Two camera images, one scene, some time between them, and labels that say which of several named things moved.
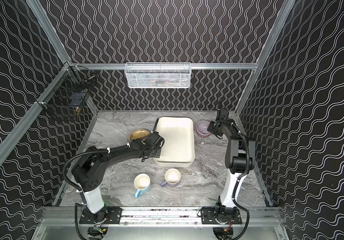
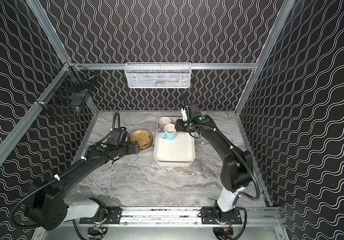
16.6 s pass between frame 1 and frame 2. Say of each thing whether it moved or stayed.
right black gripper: moved
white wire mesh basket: stayed
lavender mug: moved
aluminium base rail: stayed
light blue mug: moved
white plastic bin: stayed
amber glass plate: stayed
